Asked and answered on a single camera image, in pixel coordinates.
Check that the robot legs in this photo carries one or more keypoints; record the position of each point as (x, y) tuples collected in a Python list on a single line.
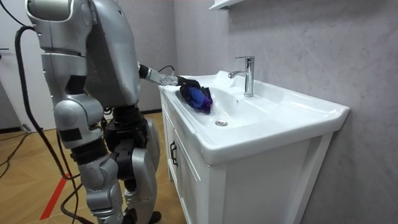
[(143, 168)]

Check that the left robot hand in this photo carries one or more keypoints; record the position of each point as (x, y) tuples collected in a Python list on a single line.
[(188, 82)]

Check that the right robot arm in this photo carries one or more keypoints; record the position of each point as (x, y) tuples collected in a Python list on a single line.
[(77, 118)]

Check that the red floor tape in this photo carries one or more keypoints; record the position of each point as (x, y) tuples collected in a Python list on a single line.
[(53, 199)]

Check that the robot body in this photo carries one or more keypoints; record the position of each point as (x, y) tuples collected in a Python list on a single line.
[(113, 53)]

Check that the chrome sink drain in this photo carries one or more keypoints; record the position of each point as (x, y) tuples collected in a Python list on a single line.
[(221, 123)]

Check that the chrome faucet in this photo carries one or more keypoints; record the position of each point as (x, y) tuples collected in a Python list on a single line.
[(248, 76)]

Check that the purple blue cloth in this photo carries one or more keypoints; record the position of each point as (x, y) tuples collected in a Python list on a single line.
[(197, 98)]

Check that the white wall shelf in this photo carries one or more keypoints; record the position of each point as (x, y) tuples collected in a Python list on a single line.
[(224, 3)]

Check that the white sink cabinet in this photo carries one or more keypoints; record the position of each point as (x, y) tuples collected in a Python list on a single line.
[(248, 149)]

